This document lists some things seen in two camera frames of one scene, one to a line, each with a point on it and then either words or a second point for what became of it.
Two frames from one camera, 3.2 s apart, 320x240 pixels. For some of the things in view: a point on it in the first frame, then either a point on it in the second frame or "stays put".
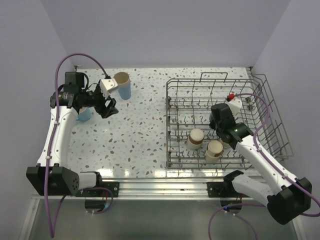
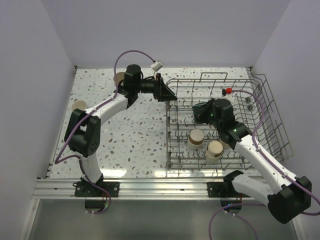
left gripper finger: [110, 109] → [165, 94]
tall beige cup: [122, 78] stays put
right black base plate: [223, 189] stays put
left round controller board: [95, 205] stays put
